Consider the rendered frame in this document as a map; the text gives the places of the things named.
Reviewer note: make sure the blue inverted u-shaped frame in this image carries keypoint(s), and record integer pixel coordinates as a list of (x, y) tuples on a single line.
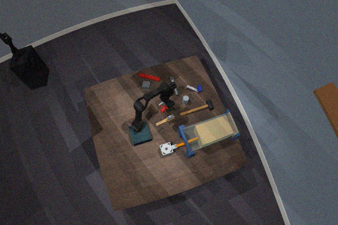
[(181, 134)]

